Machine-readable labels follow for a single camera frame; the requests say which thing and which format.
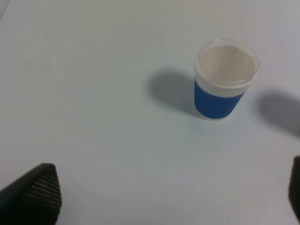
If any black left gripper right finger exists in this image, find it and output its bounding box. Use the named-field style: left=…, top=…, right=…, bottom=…
left=288, top=156, right=300, bottom=222

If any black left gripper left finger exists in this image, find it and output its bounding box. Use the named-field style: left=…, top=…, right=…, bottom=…
left=0, top=163, right=62, bottom=225

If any blue white paper cup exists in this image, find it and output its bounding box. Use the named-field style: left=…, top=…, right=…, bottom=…
left=194, top=38, right=260, bottom=120

